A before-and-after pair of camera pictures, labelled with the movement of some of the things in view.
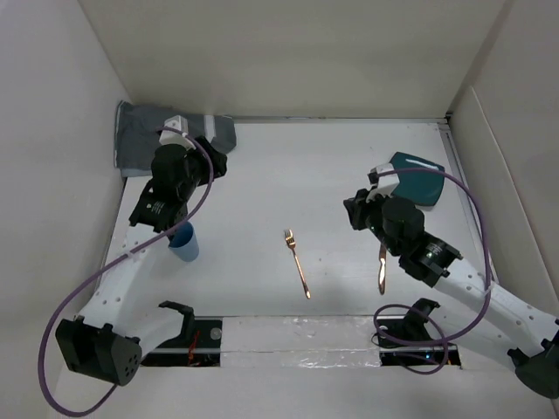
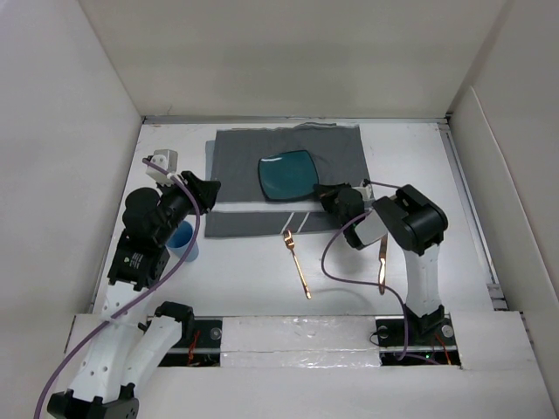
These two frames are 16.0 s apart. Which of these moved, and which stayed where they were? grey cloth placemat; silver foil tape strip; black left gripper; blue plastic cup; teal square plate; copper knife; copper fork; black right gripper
Moved: teal square plate; black right gripper; black left gripper; grey cloth placemat
Stayed: copper knife; blue plastic cup; copper fork; silver foil tape strip
